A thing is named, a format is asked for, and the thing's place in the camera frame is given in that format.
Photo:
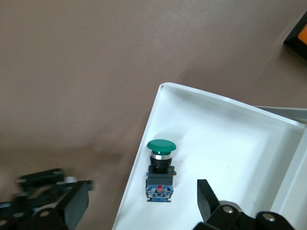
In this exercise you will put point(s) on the white plastic drawer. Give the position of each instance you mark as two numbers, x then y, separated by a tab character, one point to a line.
216	143

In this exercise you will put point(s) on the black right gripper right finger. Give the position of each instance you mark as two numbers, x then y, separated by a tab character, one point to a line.
207	203

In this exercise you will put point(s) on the brown table mat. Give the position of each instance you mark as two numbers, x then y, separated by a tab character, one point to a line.
72	72

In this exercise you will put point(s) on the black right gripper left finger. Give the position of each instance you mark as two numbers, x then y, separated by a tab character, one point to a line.
74	203

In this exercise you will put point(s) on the green mushroom push button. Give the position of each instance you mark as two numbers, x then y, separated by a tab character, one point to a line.
161	167

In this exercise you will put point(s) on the orange button enclosure box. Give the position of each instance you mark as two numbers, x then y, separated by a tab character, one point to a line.
298	38

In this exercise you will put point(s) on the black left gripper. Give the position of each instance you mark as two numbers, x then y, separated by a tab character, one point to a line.
36	187

